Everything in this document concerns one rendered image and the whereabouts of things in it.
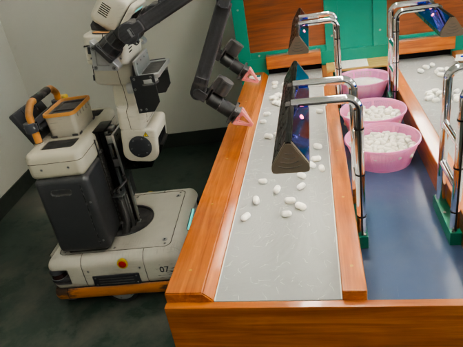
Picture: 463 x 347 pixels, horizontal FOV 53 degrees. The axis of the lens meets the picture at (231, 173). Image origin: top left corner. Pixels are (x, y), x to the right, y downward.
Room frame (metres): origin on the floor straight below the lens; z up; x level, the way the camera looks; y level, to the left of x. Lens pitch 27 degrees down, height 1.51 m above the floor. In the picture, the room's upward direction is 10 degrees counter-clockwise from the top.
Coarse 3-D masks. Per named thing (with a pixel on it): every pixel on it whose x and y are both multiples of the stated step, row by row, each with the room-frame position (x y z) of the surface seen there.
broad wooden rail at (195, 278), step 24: (264, 72) 2.61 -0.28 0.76; (240, 96) 2.25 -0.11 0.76; (240, 144) 1.68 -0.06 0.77; (216, 168) 1.51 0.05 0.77; (240, 168) 1.49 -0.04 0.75; (216, 192) 1.33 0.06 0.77; (216, 216) 1.19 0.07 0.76; (192, 240) 1.08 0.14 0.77; (216, 240) 1.07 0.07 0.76; (192, 264) 0.98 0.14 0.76; (216, 264) 0.98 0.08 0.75; (168, 288) 0.90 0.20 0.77; (192, 288) 0.88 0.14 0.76; (216, 288) 0.90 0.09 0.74
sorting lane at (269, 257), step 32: (256, 128) 1.87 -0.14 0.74; (320, 128) 1.75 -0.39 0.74; (256, 160) 1.56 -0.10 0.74; (320, 160) 1.47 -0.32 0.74; (256, 192) 1.33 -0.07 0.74; (288, 192) 1.30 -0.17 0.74; (320, 192) 1.26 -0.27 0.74; (256, 224) 1.14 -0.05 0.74; (288, 224) 1.12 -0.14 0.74; (320, 224) 1.09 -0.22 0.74; (256, 256) 1.00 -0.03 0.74; (288, 256) 0.97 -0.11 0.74; (320, 256) 0.95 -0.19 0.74; (224, 288) 0.89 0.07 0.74; (256, 288) 0.87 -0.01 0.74; (288, 288) 0.85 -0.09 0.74; (320, 288) 0.84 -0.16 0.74
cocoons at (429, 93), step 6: (426, 66) 2.24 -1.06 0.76; (432, 66) 2.26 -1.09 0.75; (420, 72) 2.20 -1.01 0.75; (438, 72) 2.12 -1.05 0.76; (432, 90) 1.91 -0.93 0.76; (438, 90) 1.91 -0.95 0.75; (456, 90) 1.86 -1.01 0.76; (426, 96) 1.85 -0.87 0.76; (432, 96) 1.84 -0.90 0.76; (456, 96) 1.79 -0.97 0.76; (432, 102) 1.81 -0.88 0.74
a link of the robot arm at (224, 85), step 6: (216, 78) 1.75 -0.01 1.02; (222, 78) 1.74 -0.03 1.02; (228, 78) 1.78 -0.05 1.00; (216, 84) 1.75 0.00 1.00; (222, 84) 1.74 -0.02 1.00; (228, 84) 1.73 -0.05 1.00; (198, 90) 1.74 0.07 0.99; (210, 90) 1.74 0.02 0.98; (216, 90) 1.74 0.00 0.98; (222, 90) 1.73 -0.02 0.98; (228, 90) 1.74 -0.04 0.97; (198, 96) 1.74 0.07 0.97; (204, 96) 1.73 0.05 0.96
